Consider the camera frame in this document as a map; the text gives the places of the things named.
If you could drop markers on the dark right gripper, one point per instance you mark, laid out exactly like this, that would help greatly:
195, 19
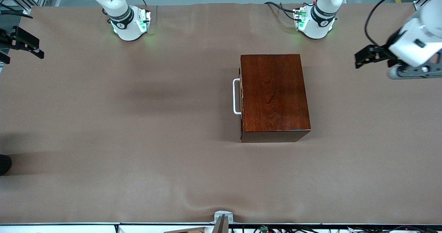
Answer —
7, 41

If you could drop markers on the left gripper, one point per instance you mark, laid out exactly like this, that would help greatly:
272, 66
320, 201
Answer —
390, 49

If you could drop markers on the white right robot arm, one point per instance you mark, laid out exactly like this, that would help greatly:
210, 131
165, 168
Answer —
124, 26

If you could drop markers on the dark brown wooden cabinet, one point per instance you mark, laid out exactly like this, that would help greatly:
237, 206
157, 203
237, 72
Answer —
276, 98

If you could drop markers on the black rounded object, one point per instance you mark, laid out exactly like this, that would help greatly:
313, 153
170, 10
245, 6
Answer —
4, 164

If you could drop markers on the brown table cloth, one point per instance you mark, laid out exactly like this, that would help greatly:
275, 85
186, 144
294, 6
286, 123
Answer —
138, 157

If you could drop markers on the brown cardboard piece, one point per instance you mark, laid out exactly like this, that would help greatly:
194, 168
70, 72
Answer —
188, 230

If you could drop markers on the white table edge rail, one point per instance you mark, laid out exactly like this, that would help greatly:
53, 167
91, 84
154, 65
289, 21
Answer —
69, 227

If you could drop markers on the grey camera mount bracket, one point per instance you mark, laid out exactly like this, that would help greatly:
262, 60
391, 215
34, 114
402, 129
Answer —
222, 215

